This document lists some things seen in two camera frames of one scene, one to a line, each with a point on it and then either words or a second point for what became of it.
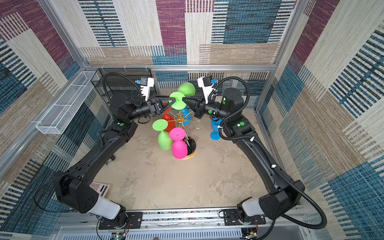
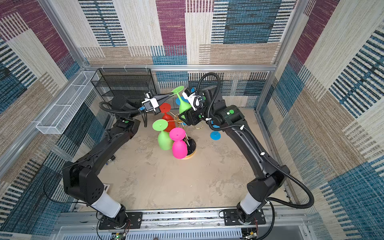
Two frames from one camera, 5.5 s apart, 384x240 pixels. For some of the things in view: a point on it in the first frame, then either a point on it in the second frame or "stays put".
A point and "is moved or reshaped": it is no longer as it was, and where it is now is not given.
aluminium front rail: (203, 225) stays put
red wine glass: (168, 116) stays put
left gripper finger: (167, 98) → (160, 97)
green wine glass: (185, 89) is moved or reshaped
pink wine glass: (179, 145) stays put
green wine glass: (164, 141) stays put
